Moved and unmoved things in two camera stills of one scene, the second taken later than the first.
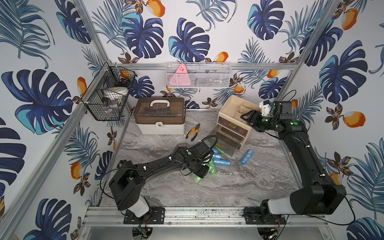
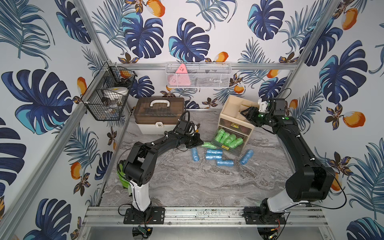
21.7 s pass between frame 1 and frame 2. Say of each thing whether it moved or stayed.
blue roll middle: stayed
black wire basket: stayed
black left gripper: moved
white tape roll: stayed
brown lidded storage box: stayed
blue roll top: stayed
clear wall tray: stayed
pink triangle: stayed
